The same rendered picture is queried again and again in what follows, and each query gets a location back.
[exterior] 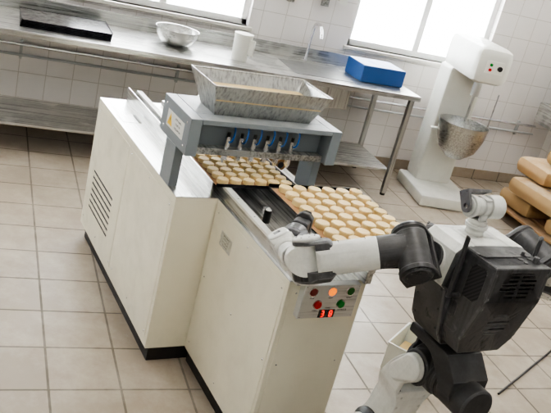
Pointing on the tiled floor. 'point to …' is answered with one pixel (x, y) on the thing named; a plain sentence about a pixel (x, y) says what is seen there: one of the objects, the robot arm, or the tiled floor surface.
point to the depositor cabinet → (147, 229)
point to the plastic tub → (398, 344)
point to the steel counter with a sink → (48, 117)
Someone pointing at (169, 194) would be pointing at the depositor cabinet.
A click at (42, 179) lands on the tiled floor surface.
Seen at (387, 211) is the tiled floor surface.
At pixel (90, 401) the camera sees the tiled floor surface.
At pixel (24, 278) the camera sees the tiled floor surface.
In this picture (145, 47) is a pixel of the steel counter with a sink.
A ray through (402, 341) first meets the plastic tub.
